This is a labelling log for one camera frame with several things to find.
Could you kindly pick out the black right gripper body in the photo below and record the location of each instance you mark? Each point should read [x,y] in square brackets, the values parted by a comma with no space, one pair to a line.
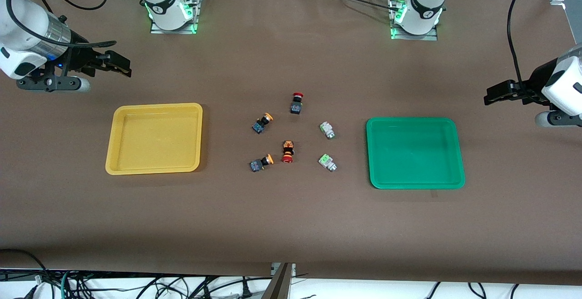
[82,57]

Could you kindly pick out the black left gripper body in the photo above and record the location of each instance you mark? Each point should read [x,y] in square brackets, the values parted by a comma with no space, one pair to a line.
[534,82]

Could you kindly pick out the yellow push button switch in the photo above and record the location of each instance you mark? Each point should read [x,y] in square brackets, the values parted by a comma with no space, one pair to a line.
[255,166]
[258,127]

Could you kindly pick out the green push button switch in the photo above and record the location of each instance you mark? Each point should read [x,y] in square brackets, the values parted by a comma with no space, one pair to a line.
[325,128]
[324,160]

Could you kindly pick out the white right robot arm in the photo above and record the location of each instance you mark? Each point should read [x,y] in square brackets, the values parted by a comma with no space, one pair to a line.
[22,26]

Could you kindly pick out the yellow plastic tray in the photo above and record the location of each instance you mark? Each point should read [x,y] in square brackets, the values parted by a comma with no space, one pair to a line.
[154,140]

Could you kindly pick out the green plastic tray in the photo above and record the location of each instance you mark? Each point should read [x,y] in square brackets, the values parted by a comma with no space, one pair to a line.
[413,153]

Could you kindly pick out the red button black body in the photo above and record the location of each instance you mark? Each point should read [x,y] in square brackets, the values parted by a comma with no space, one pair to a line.
[296,107]

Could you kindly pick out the red button orange body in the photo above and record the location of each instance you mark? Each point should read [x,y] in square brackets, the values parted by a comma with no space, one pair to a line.
[288,147]

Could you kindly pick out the brown table cloth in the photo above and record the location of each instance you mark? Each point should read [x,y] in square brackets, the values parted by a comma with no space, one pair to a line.
[291,221]

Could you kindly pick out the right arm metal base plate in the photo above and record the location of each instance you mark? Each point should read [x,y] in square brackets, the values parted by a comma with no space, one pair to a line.
[159,30]

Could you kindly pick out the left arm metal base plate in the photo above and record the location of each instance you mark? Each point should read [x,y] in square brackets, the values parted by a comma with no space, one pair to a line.
[427,37]

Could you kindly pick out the silver post bracket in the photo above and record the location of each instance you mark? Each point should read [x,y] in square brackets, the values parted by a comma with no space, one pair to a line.
[292,269]

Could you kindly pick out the brown table post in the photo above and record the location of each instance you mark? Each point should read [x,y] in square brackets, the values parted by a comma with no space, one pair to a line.
[277,287]

